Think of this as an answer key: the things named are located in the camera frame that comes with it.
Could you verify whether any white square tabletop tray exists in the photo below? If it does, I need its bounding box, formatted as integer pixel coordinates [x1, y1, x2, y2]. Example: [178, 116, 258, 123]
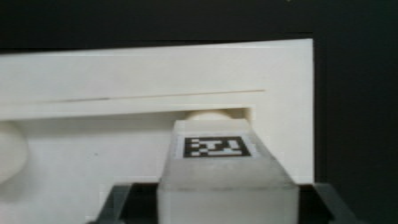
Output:
[0, 107, 315, 224]

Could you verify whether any white leg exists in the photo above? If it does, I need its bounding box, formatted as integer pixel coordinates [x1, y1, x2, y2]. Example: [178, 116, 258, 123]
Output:
[157, 119, 299, 224]

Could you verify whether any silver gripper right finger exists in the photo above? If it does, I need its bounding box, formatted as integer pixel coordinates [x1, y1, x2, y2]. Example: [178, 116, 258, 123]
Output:
[299, 183, 368, 224]

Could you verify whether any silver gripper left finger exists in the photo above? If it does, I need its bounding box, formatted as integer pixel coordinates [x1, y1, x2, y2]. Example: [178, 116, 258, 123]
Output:
[88, 183, 159, 224]

